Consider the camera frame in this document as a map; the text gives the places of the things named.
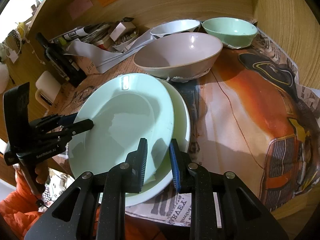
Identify white bowl black spots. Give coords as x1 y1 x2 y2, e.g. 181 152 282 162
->
150 19 201 38

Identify wooden shelf board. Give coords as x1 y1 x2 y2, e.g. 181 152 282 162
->
24 0 96 38

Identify person's left hand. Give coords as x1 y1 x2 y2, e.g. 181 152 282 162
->
35 160 49 185

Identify dark wine bottle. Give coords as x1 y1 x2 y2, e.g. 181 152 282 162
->
36 33 87 88

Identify cream plastic mug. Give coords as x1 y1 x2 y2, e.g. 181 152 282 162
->
35 70 61 110

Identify white paper sheet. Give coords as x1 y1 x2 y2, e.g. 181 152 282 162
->
66 30 155 73

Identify stack of newspapers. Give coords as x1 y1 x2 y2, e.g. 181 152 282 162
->
49 23 114 45

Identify small dish with trinkets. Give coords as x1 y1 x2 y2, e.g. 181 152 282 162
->
112 30 139 53

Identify mint green plate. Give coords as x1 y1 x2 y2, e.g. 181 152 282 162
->
68 73 174 182

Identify pink sticky note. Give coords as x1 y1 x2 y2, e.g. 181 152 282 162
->
67 0 93 20

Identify white plate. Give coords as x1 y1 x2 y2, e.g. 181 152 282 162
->
125 78 192 208

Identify pinkish grey bowl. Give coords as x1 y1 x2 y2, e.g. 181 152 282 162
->
133 33 223 82

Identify orange sleeve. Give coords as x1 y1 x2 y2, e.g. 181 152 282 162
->
1 164 165 239

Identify printed newspaper table cover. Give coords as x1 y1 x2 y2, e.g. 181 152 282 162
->
49 33 319 226

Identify small mint green bowl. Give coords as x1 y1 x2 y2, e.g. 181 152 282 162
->
202 17 258 49

